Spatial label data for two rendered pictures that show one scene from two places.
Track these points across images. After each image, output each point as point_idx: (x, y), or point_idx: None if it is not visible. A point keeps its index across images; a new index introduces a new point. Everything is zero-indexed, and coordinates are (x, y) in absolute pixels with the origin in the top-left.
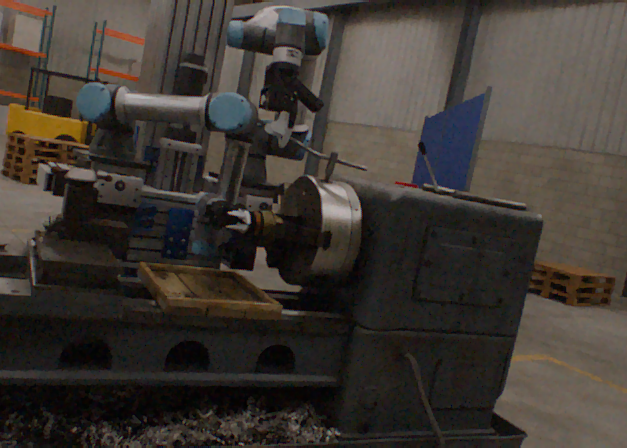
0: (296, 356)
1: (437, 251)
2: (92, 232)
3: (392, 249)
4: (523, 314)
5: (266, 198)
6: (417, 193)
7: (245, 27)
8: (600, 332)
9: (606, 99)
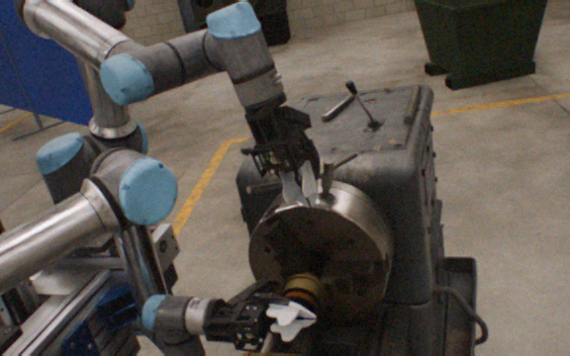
0: None
1: (425, 184)
2: None
3: (423, 219)
4: (166, 113)
5: (159, 234)
6: (413, 147)
7: (146, 63)
8: (223, 93)
9: None
